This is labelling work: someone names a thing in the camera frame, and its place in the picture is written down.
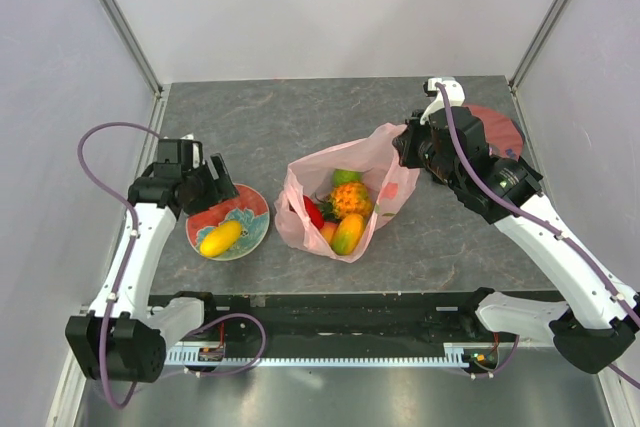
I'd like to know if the pink plastic bag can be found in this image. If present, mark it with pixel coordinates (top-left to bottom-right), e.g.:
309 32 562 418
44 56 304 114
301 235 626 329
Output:
275 123 419 263

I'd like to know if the yellow mango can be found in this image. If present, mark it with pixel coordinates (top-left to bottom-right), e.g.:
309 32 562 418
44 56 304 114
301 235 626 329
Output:
199 220 243 258

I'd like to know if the green apple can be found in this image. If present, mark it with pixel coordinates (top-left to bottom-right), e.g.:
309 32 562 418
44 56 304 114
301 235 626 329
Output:
332 169 362 187

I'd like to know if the pineapple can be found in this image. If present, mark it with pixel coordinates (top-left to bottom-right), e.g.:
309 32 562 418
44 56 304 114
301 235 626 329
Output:
317 181 373 220

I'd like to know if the red apple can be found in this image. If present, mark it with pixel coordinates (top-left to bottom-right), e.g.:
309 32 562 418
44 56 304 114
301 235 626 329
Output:
303 195 325 230

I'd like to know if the orange green mango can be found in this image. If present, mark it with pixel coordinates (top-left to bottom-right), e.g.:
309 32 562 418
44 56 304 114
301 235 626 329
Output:
331 213 366 256

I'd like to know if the peach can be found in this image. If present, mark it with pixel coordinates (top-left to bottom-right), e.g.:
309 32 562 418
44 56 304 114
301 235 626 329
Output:
320 221 338 244

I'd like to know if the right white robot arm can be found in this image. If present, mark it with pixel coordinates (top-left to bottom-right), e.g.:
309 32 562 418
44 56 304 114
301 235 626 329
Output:
393 107 639 374

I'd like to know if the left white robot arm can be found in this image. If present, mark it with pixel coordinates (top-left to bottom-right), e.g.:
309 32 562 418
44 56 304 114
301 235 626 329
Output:
65 136 238 383

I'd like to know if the white fruit plate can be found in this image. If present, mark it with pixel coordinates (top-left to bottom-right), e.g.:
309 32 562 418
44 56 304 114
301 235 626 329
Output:
185 184 270 261

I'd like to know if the red printed t-shirt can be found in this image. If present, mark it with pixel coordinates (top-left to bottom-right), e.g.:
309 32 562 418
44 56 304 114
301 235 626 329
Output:
466 104 525 160

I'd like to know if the black cloth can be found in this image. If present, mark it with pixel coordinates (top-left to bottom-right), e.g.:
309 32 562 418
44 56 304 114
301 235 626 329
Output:
434 155 543 224

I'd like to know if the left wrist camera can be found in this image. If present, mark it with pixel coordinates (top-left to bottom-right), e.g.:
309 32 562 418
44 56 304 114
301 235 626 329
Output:
180 133 203 169

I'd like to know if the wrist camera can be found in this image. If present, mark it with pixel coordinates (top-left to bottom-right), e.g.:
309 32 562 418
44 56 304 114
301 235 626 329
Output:
420 77 466 125
180 133 203 169

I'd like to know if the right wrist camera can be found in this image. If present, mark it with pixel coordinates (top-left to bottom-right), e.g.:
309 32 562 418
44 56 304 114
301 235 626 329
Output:
420 77 466 125

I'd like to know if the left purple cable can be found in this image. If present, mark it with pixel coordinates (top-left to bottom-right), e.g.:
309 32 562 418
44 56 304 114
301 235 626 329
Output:
77 121 269 409

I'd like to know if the purple cable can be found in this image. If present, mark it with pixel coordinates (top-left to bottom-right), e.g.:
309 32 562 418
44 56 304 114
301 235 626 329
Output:
77 121 269 409
434 81 640 391

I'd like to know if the slotted cable duct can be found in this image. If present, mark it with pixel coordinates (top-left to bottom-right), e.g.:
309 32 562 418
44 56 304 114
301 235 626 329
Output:
164 342 469 369

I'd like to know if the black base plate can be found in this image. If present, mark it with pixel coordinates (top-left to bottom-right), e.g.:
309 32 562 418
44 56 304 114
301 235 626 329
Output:
176 293 515 360

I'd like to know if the right aluminium frame post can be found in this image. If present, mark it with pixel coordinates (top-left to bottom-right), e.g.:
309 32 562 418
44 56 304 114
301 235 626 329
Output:
508 0 571 95

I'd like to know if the aluminium frame post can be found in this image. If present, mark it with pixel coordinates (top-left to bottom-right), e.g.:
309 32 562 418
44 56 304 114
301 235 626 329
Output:
508 0 571 95
99 0 164 97

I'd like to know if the left aluminium frame post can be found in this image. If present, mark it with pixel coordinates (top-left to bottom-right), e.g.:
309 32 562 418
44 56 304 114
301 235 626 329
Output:
99 0 164 97

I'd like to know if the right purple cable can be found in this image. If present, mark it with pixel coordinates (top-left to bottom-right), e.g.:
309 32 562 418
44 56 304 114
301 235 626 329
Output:
434 81 640 391

